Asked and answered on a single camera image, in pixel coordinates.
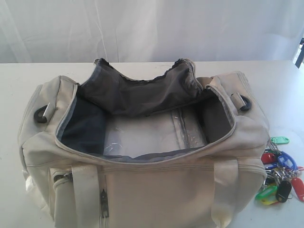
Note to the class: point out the beige duffel bag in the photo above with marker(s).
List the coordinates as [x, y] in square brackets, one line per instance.
[176, 151]

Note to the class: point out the silver key ring cluster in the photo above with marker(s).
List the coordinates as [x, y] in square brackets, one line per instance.
[274, 173]

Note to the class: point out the red key tag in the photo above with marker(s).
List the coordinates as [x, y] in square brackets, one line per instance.
[298, 186]
[268, 158]

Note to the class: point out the green key tag top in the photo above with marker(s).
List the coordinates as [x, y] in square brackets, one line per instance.
[279, 140]

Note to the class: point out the green key tag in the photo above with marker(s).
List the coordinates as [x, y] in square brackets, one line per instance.
[266, 192]
[279, 140]

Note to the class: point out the blue key tag top left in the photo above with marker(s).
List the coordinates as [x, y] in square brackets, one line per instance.
[286, 161]

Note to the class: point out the green key tag lower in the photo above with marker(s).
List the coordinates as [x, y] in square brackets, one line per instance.
[266, 192]

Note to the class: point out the yellow key tag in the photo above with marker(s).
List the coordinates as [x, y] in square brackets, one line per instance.
[267, 202]

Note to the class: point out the white backdrop curtain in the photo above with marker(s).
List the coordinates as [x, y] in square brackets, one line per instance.
[46, 31]

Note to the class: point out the black key tag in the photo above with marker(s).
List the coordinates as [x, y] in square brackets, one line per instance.
[283, 191]

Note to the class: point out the dark stand at right edge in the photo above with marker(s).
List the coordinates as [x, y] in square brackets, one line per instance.
[299, 56]

